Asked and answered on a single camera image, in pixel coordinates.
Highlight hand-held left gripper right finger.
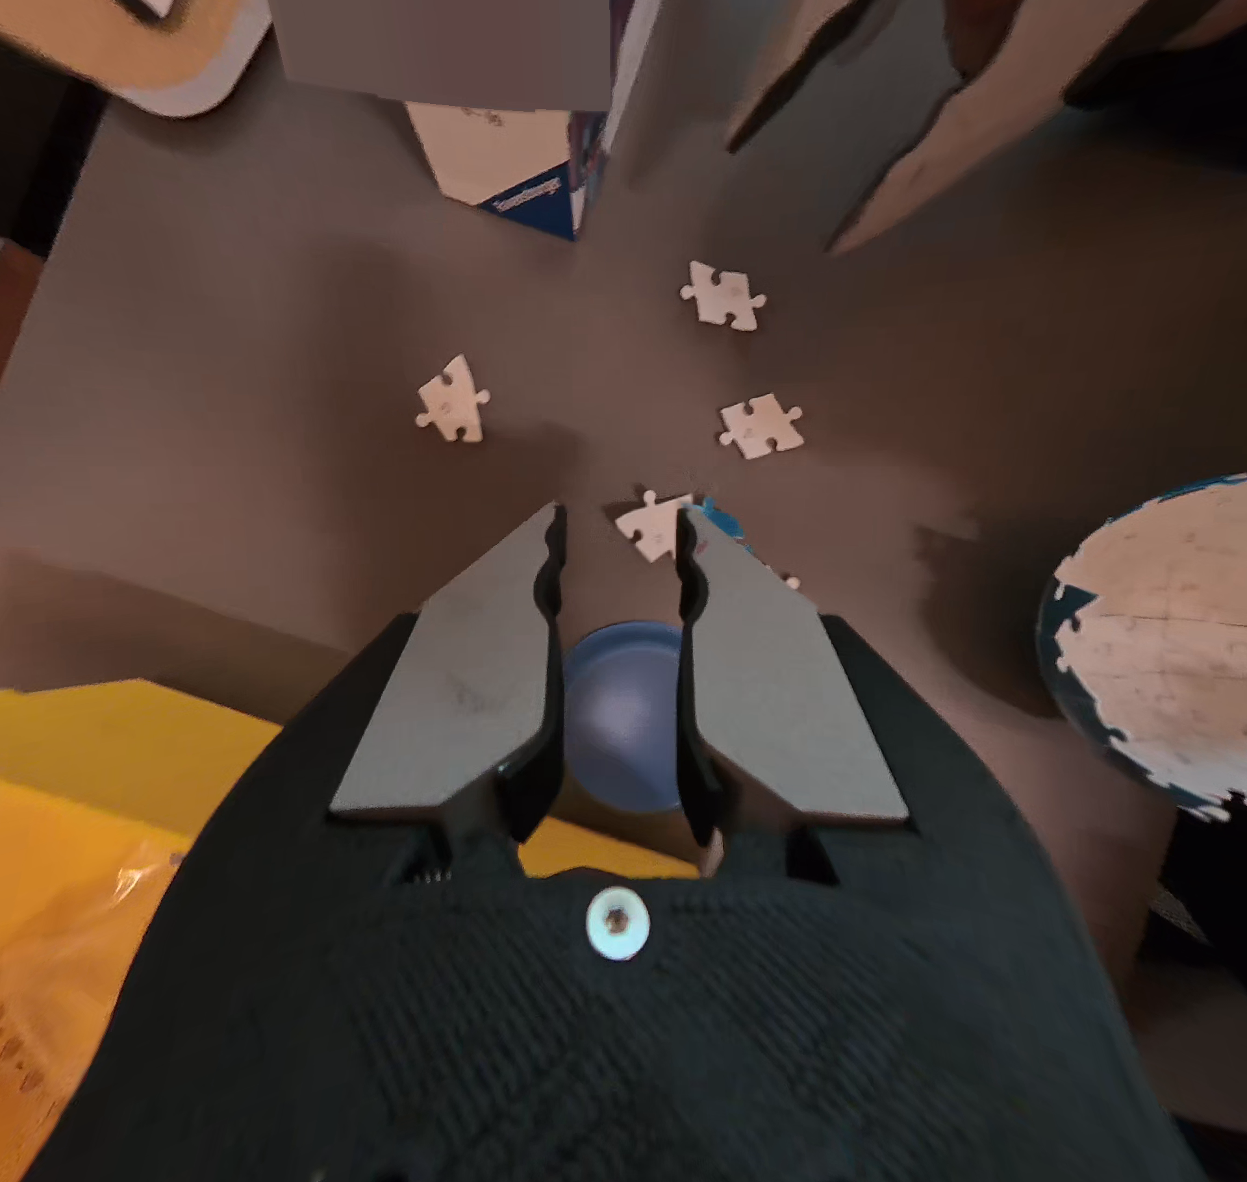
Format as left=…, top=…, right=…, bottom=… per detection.
left=674, top=506, right=912, bottom=849

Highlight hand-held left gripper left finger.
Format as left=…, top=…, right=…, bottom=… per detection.
left=330, top=503, right=568, bottom=843

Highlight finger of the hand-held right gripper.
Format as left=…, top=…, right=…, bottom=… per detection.
left=723, top=0, right=966, bottom=156
left=823, top=0, right=1247, bottom=258

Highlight white puzzle pieces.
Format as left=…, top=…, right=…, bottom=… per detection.
left=414, top=259, right=808, bottom=591

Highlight yellow plastic bin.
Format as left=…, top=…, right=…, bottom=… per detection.
left=0, top=680, right=703, bottom=1182

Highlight partly built puzzle ball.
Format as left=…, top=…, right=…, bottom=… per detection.
left=1035, top=476, right=1247, bottom=823

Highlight blue plastic ball stand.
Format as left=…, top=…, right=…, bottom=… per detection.
left=560, top=621, right=685, bottom=813

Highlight cartoon print puzzle box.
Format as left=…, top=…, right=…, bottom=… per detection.
left=405, top=0, right=684, bottom=243

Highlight person's right hand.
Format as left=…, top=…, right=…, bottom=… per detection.
left=940, top=0, right=1023, bottom=85

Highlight clear plastic bag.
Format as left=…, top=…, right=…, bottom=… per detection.
left=98, top=842, right=187, bottom=921

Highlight white board base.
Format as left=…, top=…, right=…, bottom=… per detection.
left=127, top=0, right=274, bottom=122

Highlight black rectangular pad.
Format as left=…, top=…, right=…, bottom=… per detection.
left=0, top=43, right=109, bottom=260

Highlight wooden sign board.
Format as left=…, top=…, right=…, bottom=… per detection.
left=0, top=0, right=274, bottom=122

